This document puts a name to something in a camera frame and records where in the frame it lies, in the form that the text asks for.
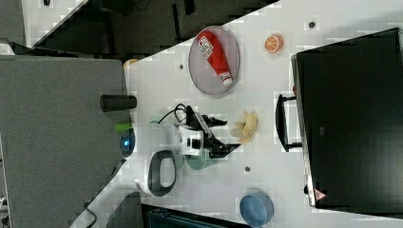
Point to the blue cup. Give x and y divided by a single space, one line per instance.
256 209

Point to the black cylinder upper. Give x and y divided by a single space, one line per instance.
110 103

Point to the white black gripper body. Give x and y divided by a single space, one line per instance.
193 133

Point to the black silver toaster oven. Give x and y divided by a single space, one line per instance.
350 110

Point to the green lime toy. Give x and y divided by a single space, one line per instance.
121 127

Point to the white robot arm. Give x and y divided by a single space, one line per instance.
153 150

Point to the peeled yellow toy banana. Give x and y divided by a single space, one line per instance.
245 129

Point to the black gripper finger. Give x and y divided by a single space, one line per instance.
218 149
212 122

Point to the red ketchup bottle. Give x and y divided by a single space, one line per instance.
211 48

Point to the orange slice toy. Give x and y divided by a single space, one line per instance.
273 43

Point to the green cup with handle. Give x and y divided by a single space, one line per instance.
200 162

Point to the blue metal frame rail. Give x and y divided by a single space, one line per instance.
159 217

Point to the grey round plate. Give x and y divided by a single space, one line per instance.
203 75

